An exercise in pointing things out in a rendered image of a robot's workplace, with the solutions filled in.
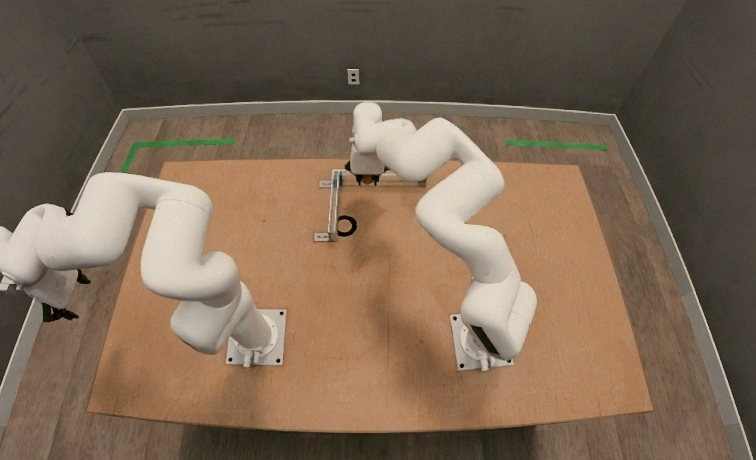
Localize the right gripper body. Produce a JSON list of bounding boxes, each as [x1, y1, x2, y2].
[[350, 143, 385, 174]]

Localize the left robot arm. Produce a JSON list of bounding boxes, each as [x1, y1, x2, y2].
[[0, 173, 278, 367]]

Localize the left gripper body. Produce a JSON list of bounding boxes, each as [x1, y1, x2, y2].
[[23, 267, 78, 309]]

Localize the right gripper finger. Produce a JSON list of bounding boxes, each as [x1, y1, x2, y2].
[[344, 160, 361, 185], [374, 165, 390, 185]]

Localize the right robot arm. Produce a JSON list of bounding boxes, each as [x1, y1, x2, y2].
[[349, 101, 537, 371]]

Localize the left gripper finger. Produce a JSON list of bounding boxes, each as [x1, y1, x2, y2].
[[42, 303, 79, 322], [76, 269, 91, 284]]

